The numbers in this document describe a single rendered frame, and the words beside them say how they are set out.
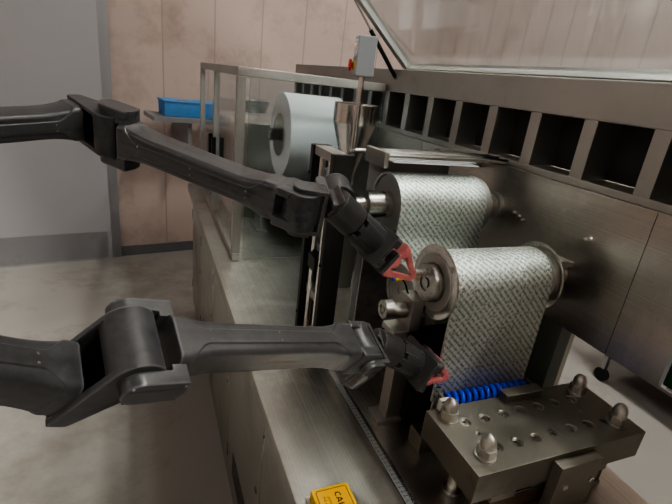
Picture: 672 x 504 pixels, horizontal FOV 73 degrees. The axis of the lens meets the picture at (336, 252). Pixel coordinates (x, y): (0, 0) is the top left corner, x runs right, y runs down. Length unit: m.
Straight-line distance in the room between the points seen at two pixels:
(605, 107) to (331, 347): 0.73
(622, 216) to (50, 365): 0.95
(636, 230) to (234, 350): 0.76
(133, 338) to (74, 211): 3.57
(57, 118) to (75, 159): 3.03
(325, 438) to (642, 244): 0.72
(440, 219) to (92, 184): 3.28
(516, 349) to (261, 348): 0.61
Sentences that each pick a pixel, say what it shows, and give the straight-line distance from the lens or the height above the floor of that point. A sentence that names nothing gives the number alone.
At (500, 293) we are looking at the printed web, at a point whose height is 1.25.
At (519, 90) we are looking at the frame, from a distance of 1.25.
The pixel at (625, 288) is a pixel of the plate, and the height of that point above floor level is 1.28.
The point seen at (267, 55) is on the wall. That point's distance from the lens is 4.28.
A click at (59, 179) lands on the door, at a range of 3.99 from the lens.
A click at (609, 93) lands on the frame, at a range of 1.09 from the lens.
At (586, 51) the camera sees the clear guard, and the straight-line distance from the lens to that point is 1.13.
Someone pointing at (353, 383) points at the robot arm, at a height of 1.08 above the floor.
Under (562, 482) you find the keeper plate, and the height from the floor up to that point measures 0.99.
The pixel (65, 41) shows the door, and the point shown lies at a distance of 3.89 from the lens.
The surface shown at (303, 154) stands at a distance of 1.75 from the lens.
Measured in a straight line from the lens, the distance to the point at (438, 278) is 0.87.
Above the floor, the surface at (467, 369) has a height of 1.08.
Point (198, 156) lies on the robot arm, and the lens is 0.80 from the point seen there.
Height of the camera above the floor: 1.59
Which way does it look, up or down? 21 degrees down
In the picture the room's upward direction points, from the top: 7 degrees clockwise
